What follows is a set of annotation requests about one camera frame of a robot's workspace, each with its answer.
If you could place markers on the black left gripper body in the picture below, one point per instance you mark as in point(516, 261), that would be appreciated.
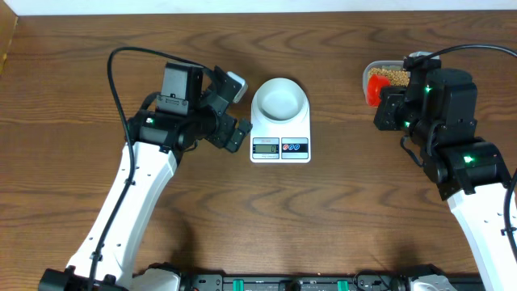
point(216, 128)

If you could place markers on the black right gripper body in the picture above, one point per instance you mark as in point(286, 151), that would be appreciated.
point(391, 116)

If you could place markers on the orange measuring scoop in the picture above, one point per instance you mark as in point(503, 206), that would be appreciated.
point(375, 84)

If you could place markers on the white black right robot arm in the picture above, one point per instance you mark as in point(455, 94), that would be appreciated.
point(436, 112)

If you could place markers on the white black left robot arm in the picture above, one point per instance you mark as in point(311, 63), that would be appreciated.
point(153, 150)

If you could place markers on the white digital kitchen scale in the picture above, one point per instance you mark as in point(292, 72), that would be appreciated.
point(280, 142)

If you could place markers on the white round bowl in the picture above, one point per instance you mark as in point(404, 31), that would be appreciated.
point(281, 100)

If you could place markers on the pile of soybeans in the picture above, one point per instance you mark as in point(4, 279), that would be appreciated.
point(396, 77)

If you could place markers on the clear plastic container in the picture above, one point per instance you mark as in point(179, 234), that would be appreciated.
point(393, 65)

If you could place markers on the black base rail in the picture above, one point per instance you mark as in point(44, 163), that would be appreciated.
point(420, 277)

